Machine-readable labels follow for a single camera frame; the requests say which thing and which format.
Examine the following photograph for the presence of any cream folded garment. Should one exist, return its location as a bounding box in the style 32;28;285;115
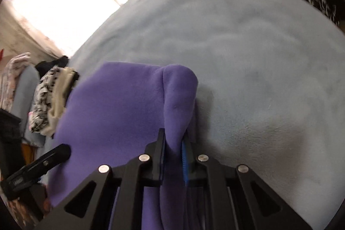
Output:
40;68;80;136

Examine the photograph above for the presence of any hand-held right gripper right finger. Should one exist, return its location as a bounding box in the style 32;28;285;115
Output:
182;137;313;230

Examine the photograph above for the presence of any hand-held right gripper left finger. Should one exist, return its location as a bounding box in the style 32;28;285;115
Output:
40;128;166;230

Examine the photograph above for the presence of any grey-blue fleece bed blanket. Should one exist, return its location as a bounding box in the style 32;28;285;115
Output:
65;0;345;230

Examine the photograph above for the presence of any black and white printed garment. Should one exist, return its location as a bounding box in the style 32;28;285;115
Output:
29;65;65;133

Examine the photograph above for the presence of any purple zip hoodie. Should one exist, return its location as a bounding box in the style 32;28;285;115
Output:
48;61;200;230

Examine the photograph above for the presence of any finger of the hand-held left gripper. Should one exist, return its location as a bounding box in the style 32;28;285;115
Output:
16;144;71;182

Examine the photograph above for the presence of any yellow wooden headboard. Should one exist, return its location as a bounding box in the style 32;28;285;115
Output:
21;142;37;166

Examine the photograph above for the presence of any folded grey-blue quilt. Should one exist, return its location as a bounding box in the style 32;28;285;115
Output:
11;65;46;148

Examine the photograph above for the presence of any floral patterned blanket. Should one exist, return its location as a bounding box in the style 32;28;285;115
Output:
0;52;32;112

